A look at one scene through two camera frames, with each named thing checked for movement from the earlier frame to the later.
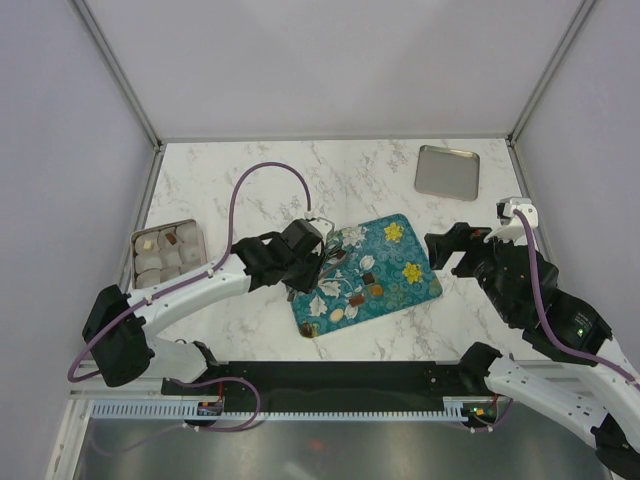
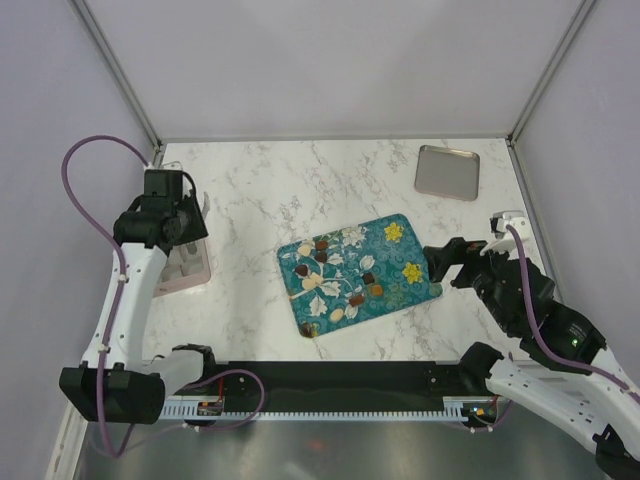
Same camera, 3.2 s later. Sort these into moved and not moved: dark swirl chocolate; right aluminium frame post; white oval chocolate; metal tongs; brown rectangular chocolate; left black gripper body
Moved: metal tongs; left black gripper body
Not moved: dark swirl chocolate; right aluminium frame post; brown rectangular chocolate; white oval chocolate
